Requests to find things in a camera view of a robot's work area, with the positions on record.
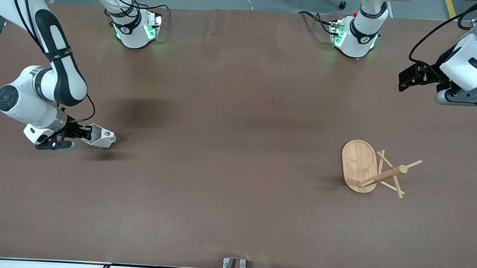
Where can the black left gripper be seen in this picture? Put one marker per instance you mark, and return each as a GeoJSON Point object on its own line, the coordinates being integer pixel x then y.
{"type": "Point", "coordinates": [430, 74]}

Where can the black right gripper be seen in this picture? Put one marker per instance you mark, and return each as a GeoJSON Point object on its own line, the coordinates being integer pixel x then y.
{"type": "Point", "coordinates": [72, 129]}

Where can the white faceted cup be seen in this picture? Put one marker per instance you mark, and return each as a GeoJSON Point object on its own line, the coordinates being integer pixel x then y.
{"type": "Point", "coordinates": [101, 137]}

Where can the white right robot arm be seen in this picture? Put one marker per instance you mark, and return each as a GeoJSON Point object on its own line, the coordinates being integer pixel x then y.
{"type": "Point", "coordinates": [19, 102]}

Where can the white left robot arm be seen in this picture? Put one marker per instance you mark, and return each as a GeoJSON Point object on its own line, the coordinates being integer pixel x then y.
{"type": "Point", "coordinates": [471, 60]}

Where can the wooden cup rack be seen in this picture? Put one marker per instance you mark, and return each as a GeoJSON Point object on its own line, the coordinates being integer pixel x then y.
{"type": "Point", "coordinates": [359, 165]}

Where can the yellow floor tape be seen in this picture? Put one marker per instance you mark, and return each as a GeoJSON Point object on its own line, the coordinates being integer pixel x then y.
{"type": "Point", "coordinates": [450, 8]}

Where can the black caster wheel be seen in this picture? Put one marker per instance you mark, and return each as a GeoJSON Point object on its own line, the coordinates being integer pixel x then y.
{"type": "Point", "coordinates": [343, 5]}

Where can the brown paper table cover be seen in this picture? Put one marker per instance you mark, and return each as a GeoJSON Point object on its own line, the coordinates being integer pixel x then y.
{"type": "Point", "coordinates": [236, 170]}

